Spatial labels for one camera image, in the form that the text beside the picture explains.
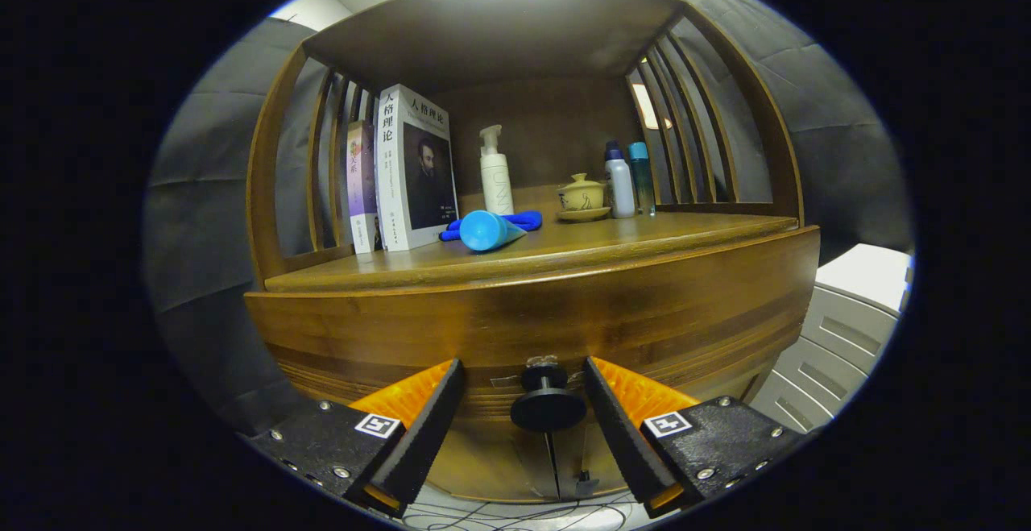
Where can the blue white tube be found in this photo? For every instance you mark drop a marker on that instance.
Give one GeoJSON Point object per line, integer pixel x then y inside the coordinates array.
{"type": "Point", "coordinates": [483, 230]}

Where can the white bottle with blue cap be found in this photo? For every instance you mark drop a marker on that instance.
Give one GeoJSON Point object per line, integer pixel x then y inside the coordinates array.
{"type": "Point", "coordinates": [620, 188]}

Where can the wooden cabinet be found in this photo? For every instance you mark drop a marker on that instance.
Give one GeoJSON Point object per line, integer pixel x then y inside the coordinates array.
{"type": "Point", "coordinates": [499, 23]}

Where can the white pump bottle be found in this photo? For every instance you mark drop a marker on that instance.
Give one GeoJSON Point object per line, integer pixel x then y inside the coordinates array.
{"type": "Point", "coordinates": [497, 184]}

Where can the white grey drawer unit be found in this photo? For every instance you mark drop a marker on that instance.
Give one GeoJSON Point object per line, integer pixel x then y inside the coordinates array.
{"type": "Point", "coordinates": [846, 329]}

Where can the wooden drawer with black knob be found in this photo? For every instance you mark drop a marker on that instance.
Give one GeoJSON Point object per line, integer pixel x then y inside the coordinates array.
{"type": "Point", "coordinates": [523, 313]}

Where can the white portrait book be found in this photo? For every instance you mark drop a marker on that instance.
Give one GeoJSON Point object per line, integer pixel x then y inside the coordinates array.
{"type": "Point", "coordinates": [423, 176]}

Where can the wooden countertop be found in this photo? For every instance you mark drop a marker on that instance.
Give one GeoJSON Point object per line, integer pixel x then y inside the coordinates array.
{"type": "Point", "coordinates": [644, 237]}

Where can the teal bottle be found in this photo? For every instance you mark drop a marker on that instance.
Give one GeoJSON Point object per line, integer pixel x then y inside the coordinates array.
{"type": "Point", "coordinates": [643, 184]}

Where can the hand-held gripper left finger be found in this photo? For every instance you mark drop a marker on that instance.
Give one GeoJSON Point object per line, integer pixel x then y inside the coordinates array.
{"type": "Point", "coordinates": [423, 434]}

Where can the purple book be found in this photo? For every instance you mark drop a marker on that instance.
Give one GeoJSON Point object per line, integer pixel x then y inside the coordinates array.
{"type": "Point", "coordinates": [362, 184]}

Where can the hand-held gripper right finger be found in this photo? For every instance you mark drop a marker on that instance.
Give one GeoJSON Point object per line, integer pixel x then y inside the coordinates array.
{"type": "Point", "coordinates": [627, 434]}

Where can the blue folded cloth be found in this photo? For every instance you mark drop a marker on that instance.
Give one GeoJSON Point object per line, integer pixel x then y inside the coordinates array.
{"type": "Point", "coordinates": [529, 221]}

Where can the wooden cabinet door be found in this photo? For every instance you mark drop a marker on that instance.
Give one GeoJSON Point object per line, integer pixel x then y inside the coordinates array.
{"type": "Point", "coordinates": [580, 458]}
{"type": "Point", "coordinates": [491, 466]}

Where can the yellow lidded teacup with saucer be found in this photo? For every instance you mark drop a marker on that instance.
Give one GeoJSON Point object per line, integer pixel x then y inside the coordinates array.
{"type": "Point", "coordinates": [581, 195]}

